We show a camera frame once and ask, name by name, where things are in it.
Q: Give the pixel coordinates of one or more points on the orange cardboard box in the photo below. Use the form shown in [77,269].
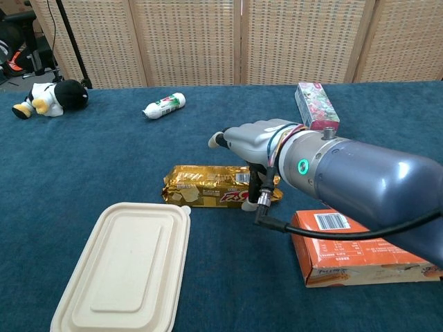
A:
[346,263]

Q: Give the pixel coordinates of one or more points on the blue carpet table cover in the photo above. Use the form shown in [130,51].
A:
[104,155]

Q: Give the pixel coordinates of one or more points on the woven folding screen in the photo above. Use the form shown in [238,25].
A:
[190,41]

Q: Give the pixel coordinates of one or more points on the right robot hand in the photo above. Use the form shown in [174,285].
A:
[252,138]

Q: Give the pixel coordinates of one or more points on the floral print carton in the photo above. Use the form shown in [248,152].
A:
[315,103]

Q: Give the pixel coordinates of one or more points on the black and white plush toy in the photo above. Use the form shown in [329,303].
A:
[65,97]

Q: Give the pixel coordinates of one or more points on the small white bottle green label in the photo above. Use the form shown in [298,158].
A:
[164,105]

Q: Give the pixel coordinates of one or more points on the gold biscuit packet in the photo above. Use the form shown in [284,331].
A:
[200,186]

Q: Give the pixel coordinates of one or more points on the black tripod stand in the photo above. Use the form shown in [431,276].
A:
[71,38]

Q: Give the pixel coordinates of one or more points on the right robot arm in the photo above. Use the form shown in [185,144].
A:
[363,180]

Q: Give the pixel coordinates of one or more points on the black office chair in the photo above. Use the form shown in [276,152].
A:
[12,38]

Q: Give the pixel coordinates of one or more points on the beige lidded food container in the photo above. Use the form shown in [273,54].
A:
[121,269]

